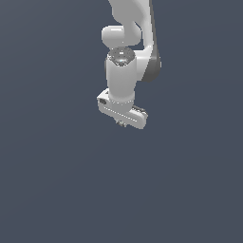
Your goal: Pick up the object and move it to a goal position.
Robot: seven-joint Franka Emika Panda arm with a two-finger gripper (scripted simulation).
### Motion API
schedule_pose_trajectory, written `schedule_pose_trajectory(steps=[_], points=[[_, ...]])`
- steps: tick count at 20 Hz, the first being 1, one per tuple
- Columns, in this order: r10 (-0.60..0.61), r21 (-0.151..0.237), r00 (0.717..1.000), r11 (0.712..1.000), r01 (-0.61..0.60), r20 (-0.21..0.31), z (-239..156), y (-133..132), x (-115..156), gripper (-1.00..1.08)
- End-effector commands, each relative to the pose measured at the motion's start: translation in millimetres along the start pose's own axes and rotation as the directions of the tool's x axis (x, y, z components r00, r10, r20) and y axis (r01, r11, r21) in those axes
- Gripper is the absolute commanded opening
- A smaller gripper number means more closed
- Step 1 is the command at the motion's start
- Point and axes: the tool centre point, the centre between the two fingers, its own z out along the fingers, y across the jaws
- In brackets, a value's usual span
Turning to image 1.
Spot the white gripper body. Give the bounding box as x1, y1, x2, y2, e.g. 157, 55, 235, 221
96, 88, 149, 130

